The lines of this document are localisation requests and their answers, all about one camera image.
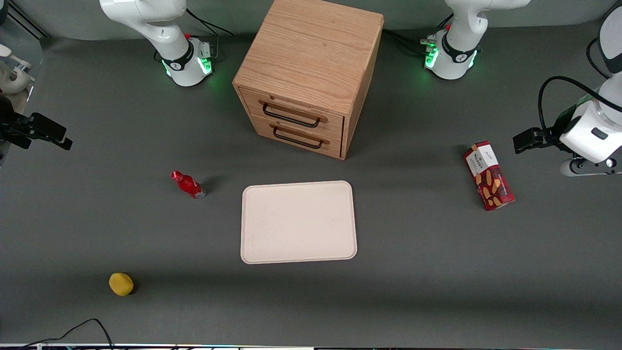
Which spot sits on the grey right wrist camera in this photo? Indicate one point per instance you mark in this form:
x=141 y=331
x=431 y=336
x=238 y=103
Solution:
x=19 y=80

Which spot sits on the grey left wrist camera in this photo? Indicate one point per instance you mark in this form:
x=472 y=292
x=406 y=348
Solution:
x=578 y=167

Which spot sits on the red tartan cookie box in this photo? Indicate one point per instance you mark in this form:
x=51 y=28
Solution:
x=488 y=175

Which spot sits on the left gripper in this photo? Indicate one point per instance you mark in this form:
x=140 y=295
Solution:
x=548 y=136

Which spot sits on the wooden drawer front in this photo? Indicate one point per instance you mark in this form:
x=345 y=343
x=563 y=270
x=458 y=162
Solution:
x=306 y=146
x=296 y=108

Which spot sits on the small red bottle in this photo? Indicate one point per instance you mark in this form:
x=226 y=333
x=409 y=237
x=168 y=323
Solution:
x=188 y=184

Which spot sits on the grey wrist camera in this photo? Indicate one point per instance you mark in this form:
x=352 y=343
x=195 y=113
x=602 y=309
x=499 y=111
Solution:
x=578 y=167
x=19 y=80

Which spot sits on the wooden drawer cabinet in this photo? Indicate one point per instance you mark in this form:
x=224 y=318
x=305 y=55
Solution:
x=311 y=48

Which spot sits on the yellow lemon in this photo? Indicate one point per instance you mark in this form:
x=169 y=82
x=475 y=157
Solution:
x=121 y=284

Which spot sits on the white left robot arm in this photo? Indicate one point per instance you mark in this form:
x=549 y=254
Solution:
x=454 y=63

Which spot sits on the cream plastic tray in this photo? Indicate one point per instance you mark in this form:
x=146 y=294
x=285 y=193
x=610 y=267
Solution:
x=299 y=221

